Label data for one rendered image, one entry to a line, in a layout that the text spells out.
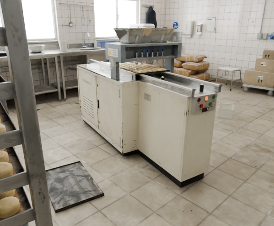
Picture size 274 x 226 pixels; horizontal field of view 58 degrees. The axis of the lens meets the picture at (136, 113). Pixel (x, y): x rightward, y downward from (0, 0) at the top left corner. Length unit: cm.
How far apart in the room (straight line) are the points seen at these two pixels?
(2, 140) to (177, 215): 166
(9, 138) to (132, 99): 199
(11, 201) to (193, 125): 160
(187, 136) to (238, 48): 454
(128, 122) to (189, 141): 71
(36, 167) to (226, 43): 615
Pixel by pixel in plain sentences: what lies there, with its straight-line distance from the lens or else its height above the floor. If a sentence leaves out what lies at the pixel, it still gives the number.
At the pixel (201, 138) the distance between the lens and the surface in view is 214.
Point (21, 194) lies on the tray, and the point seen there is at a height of 95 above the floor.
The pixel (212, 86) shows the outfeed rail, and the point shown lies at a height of 87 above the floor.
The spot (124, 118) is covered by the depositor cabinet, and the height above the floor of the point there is 47.
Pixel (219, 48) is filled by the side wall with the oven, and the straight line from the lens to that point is 656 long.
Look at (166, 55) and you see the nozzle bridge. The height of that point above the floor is 105.
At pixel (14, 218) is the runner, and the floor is 97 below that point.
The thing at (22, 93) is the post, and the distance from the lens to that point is 45.
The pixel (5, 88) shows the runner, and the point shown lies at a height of 124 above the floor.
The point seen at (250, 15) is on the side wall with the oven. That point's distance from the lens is 626.
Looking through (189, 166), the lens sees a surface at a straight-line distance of 218.
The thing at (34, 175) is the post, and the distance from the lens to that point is 52.
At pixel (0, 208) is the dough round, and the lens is 63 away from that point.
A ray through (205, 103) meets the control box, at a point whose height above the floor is 77.
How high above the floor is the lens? 134
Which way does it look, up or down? 20 degrees down
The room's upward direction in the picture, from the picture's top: straight up
